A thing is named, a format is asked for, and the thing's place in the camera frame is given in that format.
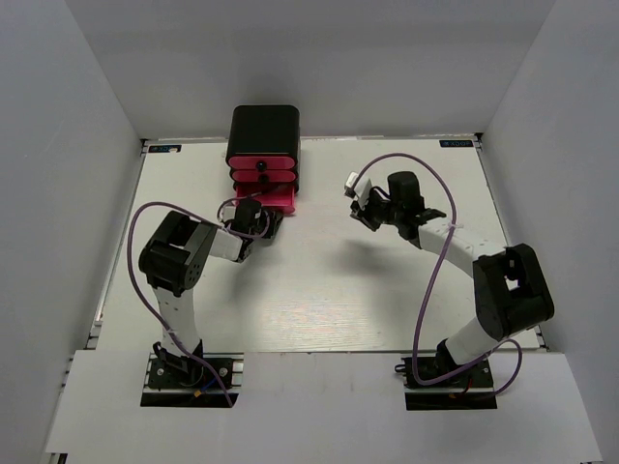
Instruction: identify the right blue label sticker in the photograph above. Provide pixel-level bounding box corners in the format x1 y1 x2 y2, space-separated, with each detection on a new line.
439 139 475 148

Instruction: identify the pink drawer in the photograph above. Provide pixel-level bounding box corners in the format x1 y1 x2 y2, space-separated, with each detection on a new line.
227 154 296 172
232 170 297 184
235 184 296 216

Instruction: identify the left blue label sticker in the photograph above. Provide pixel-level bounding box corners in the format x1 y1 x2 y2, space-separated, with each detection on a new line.
148 144 182 154

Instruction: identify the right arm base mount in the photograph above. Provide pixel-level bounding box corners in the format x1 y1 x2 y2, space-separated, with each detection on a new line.
394 357 497 412

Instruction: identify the blue label sticker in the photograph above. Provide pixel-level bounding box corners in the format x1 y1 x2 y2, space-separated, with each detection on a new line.
439 139 475 148
148 144 182 154

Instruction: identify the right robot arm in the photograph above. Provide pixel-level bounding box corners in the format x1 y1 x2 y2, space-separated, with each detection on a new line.
344 171 555 386

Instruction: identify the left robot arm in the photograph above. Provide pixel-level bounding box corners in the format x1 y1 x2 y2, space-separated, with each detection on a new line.
138 198 283 386

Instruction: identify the black drawer cabinet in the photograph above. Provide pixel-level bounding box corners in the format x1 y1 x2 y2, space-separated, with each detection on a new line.
225 104 301 191

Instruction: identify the purple cable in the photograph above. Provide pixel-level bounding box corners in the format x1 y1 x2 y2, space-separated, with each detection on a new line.
126 198 272 407
357 153 524 398

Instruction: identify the purple pen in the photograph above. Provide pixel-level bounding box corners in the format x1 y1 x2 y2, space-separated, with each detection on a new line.
246 184 294 197

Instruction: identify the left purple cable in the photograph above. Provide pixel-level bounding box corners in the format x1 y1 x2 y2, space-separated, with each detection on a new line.
126 198 272 407

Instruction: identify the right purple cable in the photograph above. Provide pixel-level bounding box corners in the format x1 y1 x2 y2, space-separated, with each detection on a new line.
357 153 524 398

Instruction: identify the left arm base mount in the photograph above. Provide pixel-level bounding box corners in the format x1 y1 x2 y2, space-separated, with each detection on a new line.
140 342 244 409

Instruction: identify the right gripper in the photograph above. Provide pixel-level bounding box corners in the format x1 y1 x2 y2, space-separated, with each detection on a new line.
352 188 403 231

